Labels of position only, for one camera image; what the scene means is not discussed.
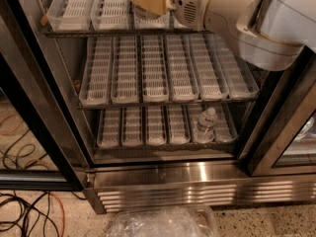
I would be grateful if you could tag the clear plastic bin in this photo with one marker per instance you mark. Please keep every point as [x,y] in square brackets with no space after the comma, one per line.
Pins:
[170,221]

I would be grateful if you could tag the right glass fridge door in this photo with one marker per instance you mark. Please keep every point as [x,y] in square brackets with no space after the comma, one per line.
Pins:
[296,111]

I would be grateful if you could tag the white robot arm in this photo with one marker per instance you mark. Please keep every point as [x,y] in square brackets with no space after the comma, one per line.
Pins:
[267,33]

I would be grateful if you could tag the stainless steel display fridge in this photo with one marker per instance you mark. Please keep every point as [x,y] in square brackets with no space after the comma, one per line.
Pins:
[122,178]

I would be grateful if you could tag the open glass fridge door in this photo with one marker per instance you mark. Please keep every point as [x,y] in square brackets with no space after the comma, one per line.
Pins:
[28,83]

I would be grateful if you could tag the white 7up can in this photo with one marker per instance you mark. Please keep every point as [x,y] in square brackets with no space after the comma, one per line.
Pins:
[144,14]

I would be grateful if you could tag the clear plastic water bottle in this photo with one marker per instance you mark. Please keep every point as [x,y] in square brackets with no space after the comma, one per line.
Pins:
[206,124]

